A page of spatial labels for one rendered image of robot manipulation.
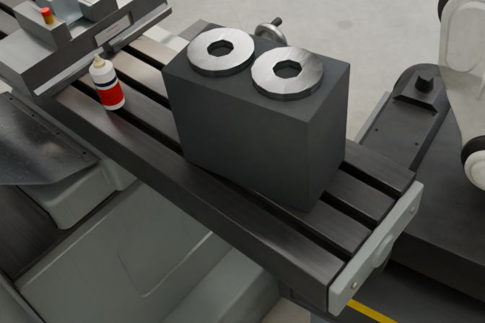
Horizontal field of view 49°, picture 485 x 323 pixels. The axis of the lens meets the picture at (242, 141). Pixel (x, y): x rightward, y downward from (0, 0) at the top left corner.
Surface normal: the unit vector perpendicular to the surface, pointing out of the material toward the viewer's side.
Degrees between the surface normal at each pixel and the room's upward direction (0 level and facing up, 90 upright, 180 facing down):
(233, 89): 0
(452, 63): 90
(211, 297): 0
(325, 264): 0
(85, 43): 90
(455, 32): 90
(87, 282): 90
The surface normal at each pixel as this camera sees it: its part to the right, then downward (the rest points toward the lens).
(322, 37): -0.10, -0.67
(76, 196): 0.75, 0.44
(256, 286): 0.65, 0.15
